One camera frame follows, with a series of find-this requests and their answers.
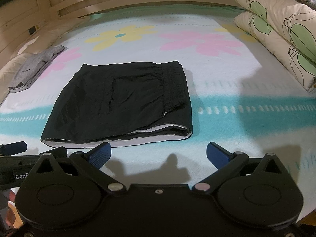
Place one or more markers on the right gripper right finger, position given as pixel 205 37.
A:
pixel 256 190

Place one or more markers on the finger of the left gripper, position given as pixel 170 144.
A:
pixel 13 148

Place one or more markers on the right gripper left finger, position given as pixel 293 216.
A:
pixel 61 189

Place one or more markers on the black pants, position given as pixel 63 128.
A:
pixel 123 104

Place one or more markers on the person's left hand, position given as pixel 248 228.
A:
pixel 10 217

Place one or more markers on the folded grey garment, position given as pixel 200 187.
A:
pixel 33 67

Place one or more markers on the floral folded quilt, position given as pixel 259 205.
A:
pixel 287 29

